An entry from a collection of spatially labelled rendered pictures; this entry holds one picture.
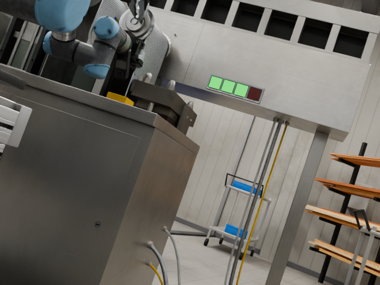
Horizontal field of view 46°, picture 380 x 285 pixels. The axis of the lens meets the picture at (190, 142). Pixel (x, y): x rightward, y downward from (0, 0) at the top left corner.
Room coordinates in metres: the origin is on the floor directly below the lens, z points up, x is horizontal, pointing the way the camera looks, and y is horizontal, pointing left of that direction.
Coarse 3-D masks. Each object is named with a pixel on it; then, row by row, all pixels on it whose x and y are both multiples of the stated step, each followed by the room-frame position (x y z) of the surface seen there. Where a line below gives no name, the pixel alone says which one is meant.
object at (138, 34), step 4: (128, 12) 1.74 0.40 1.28; (124, 16) 1.74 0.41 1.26; (144, 16) 1.72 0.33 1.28; (148, 16) 1.72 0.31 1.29; (124, 20) 1.74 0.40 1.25; (148, 20) 1.72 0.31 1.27; (124, 24) 1.74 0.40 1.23; (144, 24) 1.72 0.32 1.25; (148, 24) 1.71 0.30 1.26; (124, 28) 1.74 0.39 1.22; (144, 28) 1.72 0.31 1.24; (148, 28) 1.72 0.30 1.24; (132, 32) 1.73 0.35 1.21; (136, 32) 1.72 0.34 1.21; (140, 32) 1.72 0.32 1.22; (144, 32) 1.72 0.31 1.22; (136, 36) 1.72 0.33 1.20; (144, 40) 1.77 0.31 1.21
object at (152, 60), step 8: (144, 48) 1.74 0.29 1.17; (152, 48) 1.80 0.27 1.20; (152, 56) 1.83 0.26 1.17; (160, 56) 1.91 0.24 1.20; (144, 64) 1.79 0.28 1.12; (152, 64) 1.86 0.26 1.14; (160, 64) 1.94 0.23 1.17; (136, 72) 1.74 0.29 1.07; (144, 72) 1.81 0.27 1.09; (152, 72) 1.89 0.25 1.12; (152, 80) 1.92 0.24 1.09
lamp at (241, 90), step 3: (237, 84) 1.94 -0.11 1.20; (240, 84) 1.94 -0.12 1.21; (237, 87) 1.94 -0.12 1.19; (240, 87) 1.94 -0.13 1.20; (243, 87) 1.93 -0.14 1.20; (246, 87) 1.93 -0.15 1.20; (237, 90) 1.94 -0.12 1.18; (240, 90) 1.94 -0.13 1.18; (243, 90) 1.93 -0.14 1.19; (246, 90) 1.93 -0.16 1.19; (234, 93) 1.94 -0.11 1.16; (237, 93) 1.94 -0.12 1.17; (240, 93) 1.93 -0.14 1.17; (243, 93) 1.93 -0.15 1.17; (243, 96) 1.93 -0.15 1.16
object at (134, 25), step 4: (136, 12) 1.72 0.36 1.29; (128, 16) 1.73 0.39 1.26; (132, 16) 1.72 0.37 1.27; (128, 20) 1.72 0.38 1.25; (132, 20) 1.72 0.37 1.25; (136, 20) 1.72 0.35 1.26; (140, 20) 1.71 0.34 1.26; (144, 20) 1.72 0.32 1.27; (128, 24) 1.72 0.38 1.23; (132, 24) 1.72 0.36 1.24; (136, 24) 1.72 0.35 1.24; (140, 24) 1.71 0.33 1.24; (128, 28) 1.72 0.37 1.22; (132, 28) 1.72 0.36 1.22; (136, 28) 1.71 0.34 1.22; (140, 28) 1.71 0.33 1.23
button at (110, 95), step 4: (108, 92) 1.44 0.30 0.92; (108, 96) 1.44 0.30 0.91; (112, 96) 1.44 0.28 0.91; (116, 96) 1.44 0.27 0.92; (120, 96) 1.43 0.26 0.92; (116, 100) 1.43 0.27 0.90; (120, 100) 1.43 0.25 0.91; (124, 100) 1.43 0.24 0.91; (128, 100) 1.44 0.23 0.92; (128, 104) 1.46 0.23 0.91; (132, 104) 1.48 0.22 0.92
